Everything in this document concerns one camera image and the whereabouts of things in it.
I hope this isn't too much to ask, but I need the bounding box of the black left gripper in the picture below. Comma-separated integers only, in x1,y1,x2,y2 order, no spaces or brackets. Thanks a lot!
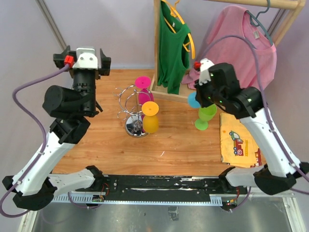
58,45,112,113

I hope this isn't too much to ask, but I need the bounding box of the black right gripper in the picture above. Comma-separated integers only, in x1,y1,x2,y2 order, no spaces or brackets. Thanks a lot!
194,75,226,108

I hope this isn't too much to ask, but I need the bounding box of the blue plastic wine glass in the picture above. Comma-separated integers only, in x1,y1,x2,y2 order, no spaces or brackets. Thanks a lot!
187,92,200,109

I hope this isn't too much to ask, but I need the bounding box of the green plastic wine glass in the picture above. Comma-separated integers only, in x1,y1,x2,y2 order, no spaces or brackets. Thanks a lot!
195,104,217,131

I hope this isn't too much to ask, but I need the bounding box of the pink plastic wine glass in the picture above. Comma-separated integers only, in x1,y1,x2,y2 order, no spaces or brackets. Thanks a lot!
134,76,155,133

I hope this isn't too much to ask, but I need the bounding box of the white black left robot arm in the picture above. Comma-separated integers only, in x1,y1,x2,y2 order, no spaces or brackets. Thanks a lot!
2,47,112,212

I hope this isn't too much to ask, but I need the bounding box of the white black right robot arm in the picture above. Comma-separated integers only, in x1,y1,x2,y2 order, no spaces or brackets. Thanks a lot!
195,59,309,195

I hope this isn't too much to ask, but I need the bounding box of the wooden clothes rack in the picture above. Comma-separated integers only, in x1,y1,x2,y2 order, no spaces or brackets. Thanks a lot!
149,0,306,104

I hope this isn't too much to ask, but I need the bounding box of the orange plastic wine glass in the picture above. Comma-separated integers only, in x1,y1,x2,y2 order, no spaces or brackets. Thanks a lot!
141,101,159,133

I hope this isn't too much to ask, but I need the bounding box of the chrome wine glass rack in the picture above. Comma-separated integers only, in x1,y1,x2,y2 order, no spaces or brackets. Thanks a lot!
113,85,148,138

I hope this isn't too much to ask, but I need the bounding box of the yellow clothes hanger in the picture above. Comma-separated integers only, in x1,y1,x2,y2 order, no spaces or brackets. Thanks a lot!
161,0,196,60

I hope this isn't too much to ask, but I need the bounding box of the green tank top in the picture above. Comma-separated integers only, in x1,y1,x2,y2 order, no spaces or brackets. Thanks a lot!
157,1,190,95

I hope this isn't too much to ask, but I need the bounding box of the pink t-shirt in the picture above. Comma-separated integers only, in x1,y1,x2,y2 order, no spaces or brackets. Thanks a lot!
196,5,277,88

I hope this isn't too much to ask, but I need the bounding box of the yellow cartoon vehicle cloth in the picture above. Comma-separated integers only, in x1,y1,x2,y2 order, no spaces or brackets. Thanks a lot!
220,113,265,168

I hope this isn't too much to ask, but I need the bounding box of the grey clothes hanger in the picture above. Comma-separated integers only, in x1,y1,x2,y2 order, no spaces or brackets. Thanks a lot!
245,0,274,46

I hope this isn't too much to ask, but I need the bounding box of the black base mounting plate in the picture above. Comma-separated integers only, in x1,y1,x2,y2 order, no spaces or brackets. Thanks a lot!
75,174,248,201

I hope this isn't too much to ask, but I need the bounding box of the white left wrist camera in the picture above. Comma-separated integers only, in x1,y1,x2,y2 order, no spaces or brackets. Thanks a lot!
66,46,98,70

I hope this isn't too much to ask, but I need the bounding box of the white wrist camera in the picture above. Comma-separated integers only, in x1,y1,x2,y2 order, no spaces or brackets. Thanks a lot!
194,58,214,86
66,46,98,70

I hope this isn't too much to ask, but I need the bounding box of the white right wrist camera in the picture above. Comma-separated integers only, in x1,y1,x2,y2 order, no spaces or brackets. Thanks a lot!
194,58,214,86

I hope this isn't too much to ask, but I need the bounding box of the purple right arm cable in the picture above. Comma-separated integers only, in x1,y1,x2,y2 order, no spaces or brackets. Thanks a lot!
199,35,309,196

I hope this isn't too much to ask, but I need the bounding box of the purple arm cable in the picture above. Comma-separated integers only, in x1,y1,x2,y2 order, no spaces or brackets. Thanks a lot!
0,65,102,218
199,35,309,196

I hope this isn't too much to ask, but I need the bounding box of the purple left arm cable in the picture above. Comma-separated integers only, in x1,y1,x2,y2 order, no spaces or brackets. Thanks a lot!
0,65,102,218

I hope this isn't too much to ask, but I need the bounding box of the white slotted cable duct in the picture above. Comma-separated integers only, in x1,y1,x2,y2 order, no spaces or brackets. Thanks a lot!
52,194,223,207

